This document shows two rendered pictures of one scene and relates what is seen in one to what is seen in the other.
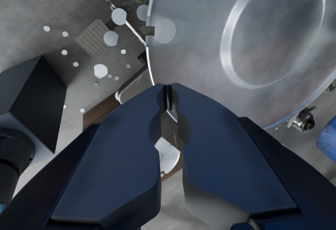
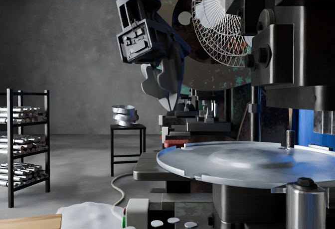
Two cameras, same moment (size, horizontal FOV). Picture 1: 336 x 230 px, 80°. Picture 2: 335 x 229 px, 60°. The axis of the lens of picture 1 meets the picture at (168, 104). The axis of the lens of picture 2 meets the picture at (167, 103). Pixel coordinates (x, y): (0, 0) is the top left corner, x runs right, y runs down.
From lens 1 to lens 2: 60 cm
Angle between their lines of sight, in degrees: 125
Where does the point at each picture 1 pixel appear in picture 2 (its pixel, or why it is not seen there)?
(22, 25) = not seen: outside the picture
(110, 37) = (157, 222)
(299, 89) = (286, 178)
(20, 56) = not seen: outside the picture
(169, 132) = (144, 162)
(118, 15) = (173, 219)
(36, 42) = not seen: outside the picture
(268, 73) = (241, 160)
